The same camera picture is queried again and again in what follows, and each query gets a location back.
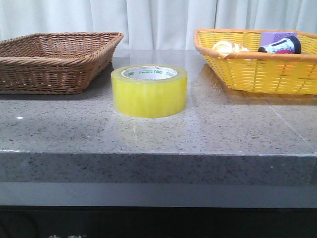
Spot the yellow tape roll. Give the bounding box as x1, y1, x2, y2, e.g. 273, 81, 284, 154
111, 64, 187, 118

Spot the white curtain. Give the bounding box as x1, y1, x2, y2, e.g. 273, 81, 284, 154
0, 0, 317, 50

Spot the bread roll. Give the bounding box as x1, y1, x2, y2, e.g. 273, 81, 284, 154
212, 41, 250, 56

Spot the brown wicker basket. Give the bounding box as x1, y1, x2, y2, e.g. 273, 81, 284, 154
0, 32, 124, 95

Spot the yellow woven basket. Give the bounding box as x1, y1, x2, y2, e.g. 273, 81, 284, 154
194, 29, 317, 95

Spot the purple sponge block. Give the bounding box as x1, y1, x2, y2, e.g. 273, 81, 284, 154
260, 31, 297, 47

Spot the patterned bottle with black cap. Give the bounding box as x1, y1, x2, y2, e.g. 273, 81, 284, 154
258, 36, 302, 54

